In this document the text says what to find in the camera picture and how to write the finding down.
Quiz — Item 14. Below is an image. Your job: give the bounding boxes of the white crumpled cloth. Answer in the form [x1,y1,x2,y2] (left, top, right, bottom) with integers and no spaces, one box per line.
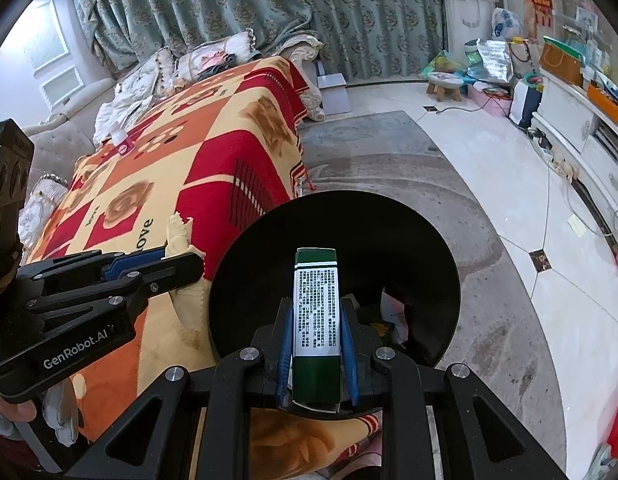
[94,92,155,143]

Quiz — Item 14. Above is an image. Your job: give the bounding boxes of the white TV cabinet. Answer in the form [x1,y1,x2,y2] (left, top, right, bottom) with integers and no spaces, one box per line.
[532,67,618,251]

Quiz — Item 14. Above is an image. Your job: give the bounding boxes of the beige frilled pillow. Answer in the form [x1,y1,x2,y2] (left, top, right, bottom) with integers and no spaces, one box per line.
[176,30,257,81]

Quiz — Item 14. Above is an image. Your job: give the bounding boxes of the white bottle pink label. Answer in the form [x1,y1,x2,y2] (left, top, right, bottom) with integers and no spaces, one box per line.
[111,130,136,156]

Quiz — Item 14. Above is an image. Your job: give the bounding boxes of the orange box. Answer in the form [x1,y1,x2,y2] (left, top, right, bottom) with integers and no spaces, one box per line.
[586,82,618,128]

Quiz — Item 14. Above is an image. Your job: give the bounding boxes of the person's left hand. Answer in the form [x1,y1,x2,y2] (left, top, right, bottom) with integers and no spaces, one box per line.
[0,382,84,447]

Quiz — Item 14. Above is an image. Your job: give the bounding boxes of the green patterned curtain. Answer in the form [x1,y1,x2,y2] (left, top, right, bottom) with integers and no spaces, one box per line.
[71,0,447,86]

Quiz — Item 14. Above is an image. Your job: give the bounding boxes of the white cardboard box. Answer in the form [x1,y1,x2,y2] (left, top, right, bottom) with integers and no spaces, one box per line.
[316,72,352,117]

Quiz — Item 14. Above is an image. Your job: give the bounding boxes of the fringed embroidered pillow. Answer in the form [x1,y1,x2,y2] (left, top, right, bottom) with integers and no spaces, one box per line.
[114,47,177,106]

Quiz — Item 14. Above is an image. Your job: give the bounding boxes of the green foil packets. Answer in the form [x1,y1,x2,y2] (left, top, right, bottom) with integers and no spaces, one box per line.
[429,50,467,76]

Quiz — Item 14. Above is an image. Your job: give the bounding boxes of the red orange printed blanket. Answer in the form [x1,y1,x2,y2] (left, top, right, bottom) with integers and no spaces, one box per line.
[19,55,385,480]

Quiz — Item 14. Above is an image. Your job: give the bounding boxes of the glass display cabinet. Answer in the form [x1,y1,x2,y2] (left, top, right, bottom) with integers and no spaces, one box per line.
[546,0,615,61]

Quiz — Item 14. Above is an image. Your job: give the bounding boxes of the silver foil bag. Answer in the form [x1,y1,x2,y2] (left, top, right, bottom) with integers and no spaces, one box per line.
[464,39,514,83]

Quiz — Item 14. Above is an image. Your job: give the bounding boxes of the orange gift bag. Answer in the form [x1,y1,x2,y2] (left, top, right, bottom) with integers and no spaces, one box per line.
[539,40,585,86]

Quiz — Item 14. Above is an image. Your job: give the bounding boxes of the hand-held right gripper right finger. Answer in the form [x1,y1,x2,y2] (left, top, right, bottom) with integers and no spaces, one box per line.
[339,295,570,480]

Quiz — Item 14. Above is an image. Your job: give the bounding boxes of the folded clothes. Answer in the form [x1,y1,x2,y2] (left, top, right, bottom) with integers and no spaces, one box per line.
[201,50,237,73]

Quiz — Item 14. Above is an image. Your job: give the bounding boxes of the black trash bin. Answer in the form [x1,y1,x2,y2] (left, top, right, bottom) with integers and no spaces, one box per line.
[207,190,461,366]

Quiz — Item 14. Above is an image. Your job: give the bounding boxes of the grey embroidered pillow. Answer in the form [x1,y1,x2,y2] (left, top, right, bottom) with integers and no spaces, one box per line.
[19,175,70,251]

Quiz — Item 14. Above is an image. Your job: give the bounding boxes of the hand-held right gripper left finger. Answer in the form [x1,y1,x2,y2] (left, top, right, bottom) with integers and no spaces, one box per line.
[91,295,297,480]

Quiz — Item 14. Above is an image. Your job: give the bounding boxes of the small wooden stool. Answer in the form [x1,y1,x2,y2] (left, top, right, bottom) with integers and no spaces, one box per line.
[426,72,464,103]

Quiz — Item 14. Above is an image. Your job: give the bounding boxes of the pale yellow cloth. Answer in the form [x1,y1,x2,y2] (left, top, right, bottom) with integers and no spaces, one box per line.
[161,212,212,361]

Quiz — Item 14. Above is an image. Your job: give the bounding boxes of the pink storage box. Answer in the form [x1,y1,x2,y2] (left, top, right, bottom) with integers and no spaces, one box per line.
[468,82,515,117]

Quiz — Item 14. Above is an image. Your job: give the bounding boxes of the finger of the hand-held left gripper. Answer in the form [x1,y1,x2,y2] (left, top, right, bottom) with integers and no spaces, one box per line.
[16,247,167,282]
[21,252,204,317]

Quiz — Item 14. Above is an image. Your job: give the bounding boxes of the white blue plastic bag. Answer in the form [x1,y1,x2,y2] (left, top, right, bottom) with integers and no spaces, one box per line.
[492,7,522,41]

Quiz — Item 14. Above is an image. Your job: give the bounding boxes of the green box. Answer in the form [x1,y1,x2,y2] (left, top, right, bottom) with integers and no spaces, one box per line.
[288,247,346,413]

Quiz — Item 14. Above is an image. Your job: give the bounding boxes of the white navy bag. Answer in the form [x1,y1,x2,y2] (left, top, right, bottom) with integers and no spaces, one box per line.
[509,77,542,128]

